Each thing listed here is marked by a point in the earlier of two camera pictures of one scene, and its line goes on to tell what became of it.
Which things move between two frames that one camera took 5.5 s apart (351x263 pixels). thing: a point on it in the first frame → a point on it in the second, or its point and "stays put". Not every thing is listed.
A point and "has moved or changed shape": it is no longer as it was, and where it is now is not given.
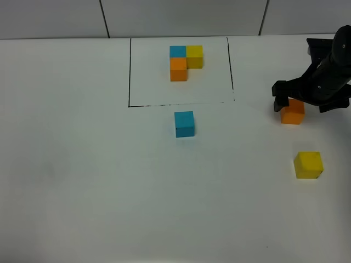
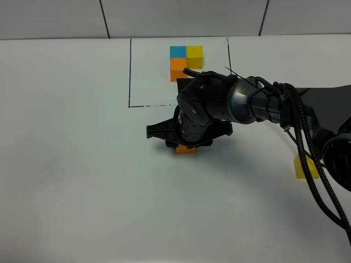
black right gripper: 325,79 → 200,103
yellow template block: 194,55 stays put
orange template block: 178,69 stays put
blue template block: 177,51 stays put
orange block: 293,114 has moved or changed shape
